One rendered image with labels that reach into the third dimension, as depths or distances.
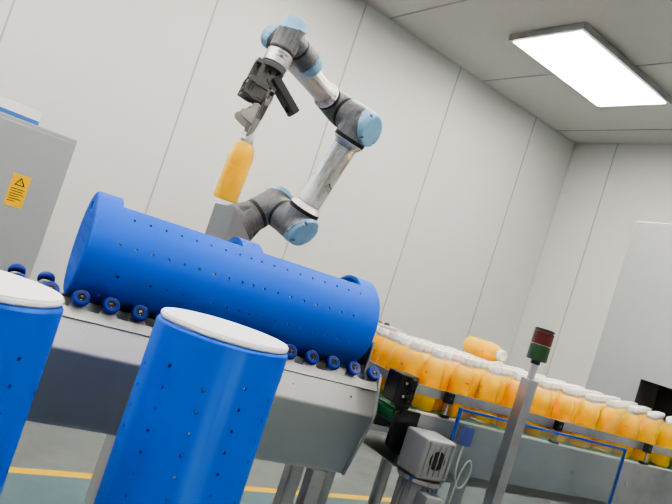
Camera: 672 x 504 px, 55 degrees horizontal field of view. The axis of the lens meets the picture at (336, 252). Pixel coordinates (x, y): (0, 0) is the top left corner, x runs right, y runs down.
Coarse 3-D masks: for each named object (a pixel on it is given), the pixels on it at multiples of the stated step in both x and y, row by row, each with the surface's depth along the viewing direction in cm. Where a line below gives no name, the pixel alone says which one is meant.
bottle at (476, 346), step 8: (472, 336) 251; (464, 344) 250; (472, 344) 246; (480, 344) 243; (488, 344) 240; (496, 344) 240; (472, 352) 247; (480, 352) 242; (488, 352) 238; (496, 352) 236; (488, 360) 240; (496, 360) 238
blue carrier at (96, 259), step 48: (96, 240) 159; (144, 240) 165; (192, 240) 173; (240, 240) 186; (96, 288) 163; (144, 288) 166; (192, 288) 171; (240, 288) 176; (288, 288) 184; (336, 288) 193; (288, 336) 187; (336, 336) 192
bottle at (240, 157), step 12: (240, 144) 176; (228, 156) 176; (240, 156) 175; (252, 156) 177; (228, 168) 176; (240, 168) 176; (228, 180) 175; (240, 180) 177; (216, 192) 176; (228, 192) 176; (240, 192) 179
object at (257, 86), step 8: (256, 64) 178; (264, 64) 177; (272, 64) 176; (256, 72) 178; (264, 72) 178; (272, 72) 178; (280, 72) 178; (248, 80) 174; (256, 80) 175; (264, 80) 178; (240, 88) 180; (248, 88) 174; (256, 88) 175; (264, 88) 176; (272, 88) 177; (240, 96) 179; (248, 96) 175; (256, 96) 175; (264, 96) 176; (272, 96) 177
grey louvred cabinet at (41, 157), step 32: (0, 128) 276; (32, 128) 283; (0, 160) 277; (32, 160) 284; (64, 160) 292; (0, 192) 279; (32, 192) 286; (0, 224) 281; (32, 224) 288; (0, 256) 283; (32, 256) 290
